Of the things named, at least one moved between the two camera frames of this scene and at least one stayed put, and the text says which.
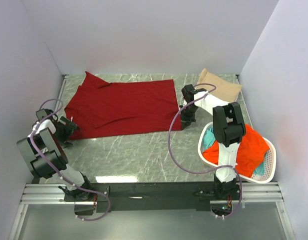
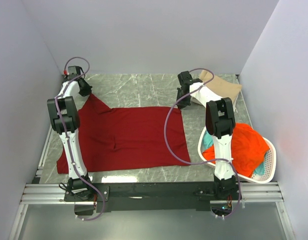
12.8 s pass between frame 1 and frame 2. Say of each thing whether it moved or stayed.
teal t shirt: stayed
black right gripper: moved
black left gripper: moved
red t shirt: moved
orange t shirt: stayed
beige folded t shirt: stayed
